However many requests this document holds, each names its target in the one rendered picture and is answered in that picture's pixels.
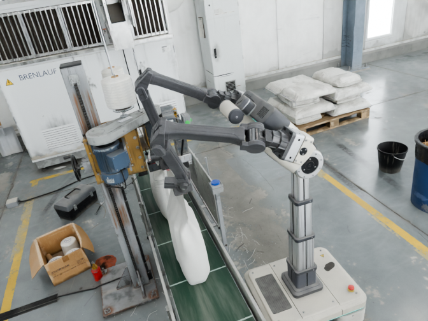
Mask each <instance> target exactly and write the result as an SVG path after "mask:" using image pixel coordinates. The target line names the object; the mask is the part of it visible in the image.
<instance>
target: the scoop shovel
mask: <svg viewBox="0 0 428 321"><path fill-rule="evenodd" d="M19 152H23V149H22V147H21V145H20V142H19V140H18V138H17V135H16V132H15V130H14V128H13V127H12V126H11V127H6V128H3V127H2V125H1V122H0V153H1V155H2V156H3V157H6V156H9V155H11V154H13V153H19Z"/></svg>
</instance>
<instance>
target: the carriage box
mask: <svg viewBox="0 0 428 321"><path fill-rule="evenodd" d="M123 137H125V138H126V142H127V146H128V147H129V152H130V155H131V158H132V162H131V166H132V171H131V170H130V168H127V170H128V173H129V175H133V174H136V173H140V172H143V171H148V169H147V166H146V161H145V156H144V154H143V149H142V146H141V141H140V138H139V134H138V130H137V128H136V129H134V130H132V131H131V132H129V133H127V134H125V135H124V136H122V137H121V138H123ZM121 138H119V139H118V140H119V142H122V139H121ZM81 142H82V143H83V144H84V147H85V149H86V152H87V155H88V158H89V161H90V164H91V166H92V170H93V172H94V176H95V178H96V181H97V184H98V185H99V184H101V183H104V180H103V181H102V179H101V177H100V175H101V170H100V169H99V166H98V163H97V160H96V156H95V155H94V154H93V152H92V149H91V147H90V145H89V143H88V141H87V139H84V138H83V139H82V140H81Z"/></svg>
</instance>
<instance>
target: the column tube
mask: <svg viewBox="0 0 428 321"><path fill-rule="evenodd" d="M60 72H61V75H62V78H63V80H64V84H65V86H66V90H67V92H68V96H69V98H70V101H71V104H72V107H73V110H74V113H75V116H76V119H77V121H78V125H79V127H80V130H81V133H82V136H83V138H84V139H87V137H86V135H85V134H86V132H87V131H88V130H89V128H88V127H87V123H86V121H85V117H84V115H83V111H82V107H81V106H83V105H80V102H79V99H78V96H77V94H76V90H78V89H76V90H75V87H77V86H78V88H79V91H80V94H81V97H82V101H83V104H84V107H85V110H86V113H87V116H88V118H89V122H90V125H91V128H94V127H97V126H99V125H101V121H100V119H99V115H98V112H97V109H96V105H95V102H94V99H93V96H92V93H91V90H90V86H89V83H88V80H87V76H86V74H85V70H84V67H83V64H82V65H79V66H73V67H70V68H63V69H60ZM75 74H77V75H78V79H79V81H80V85H77V86H74V87H72V86H71V84H70V81H69V78H68V76H69V75H75ZM99 186H100V188H101V192H102V194H103V197H104V200H105V203H106V206H107V209H108V212H109V214H110V217H111V221H112V223H113V226H114V229H115V232H116V235H117V238H118V241H119V243H120V247H121V249H122V253H123V255H124V258H125V261H126V264H127V267H128V270H129V273H130V275H131V278H132V282H133V284H134V287H138V286H139V285H138V283H137V281H136V279H137V278H138V277H137V274H136V271H135V268H134V265H133V263H132V259H131V256H130V253H129V250H128V247H127V244H126V242H125V237H124V234H123V232H122V229H121V226H120V222H119V220H118V217H117V215H118V214H117V213H116V211H117V210H116V211H115V207H114V205H113V201H112V199H111V196H112V195H110V192H111V191H110V192H109V190H108V188H106V186H107V184H106V183H101V184H99ZM111 189H112V192H113V195H114V198H115V202H116V204H117V208H118V212H119V213H120V217H121V219H122V223H123V225H124V229H125V233H126V235H127V239H128V241H129V244H130V247H131V250H132V254H133V257H134V260H135V263H136V266H137V268H138V269H139V271H140V275H141V276H142V277H143V280H144V282H143V283H144V284H146V283H149V282H150V281H149V279H148V275H147V272H146V267H145V264H144V262H143V258H142V255H141V251H140V249H139V245H138V241H137V239H136V236H135V233H134V229H133V226H132V222H131V219H130V216H129V212H128V210H127V206H126V203H125V201H124V197H123V193H122V190H121V189H118V188H111Z"/></svg>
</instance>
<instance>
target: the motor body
mask: <svg viewBox="0 0 428 321"><path fill-rule="evenodd" d="M119 144H120V142H119V140H118V139H117V140H116V142H115V143H114V144H112V145H110V146H107V147H104V148H98V147H96V146H93V150H94V154H95V156H96V160H97V163H98V166H99V169H100V170H101V174H102V177H103V180H104V182H105V183H106V184H107V185H111V186H116V185H120V184H122V183H124V179H123V176H122V173H121V171H120V170H119V171H115V170H114V169H112V168H110V166H109V164H108V160H107V157H106V155H107V154H109V153H111V152H114V151H115V150H118V149H120V148H119ZM123 174H124V178H125V180H127V179H128V177H129V173H128V170H127V169H126V168H123Z"/></svg>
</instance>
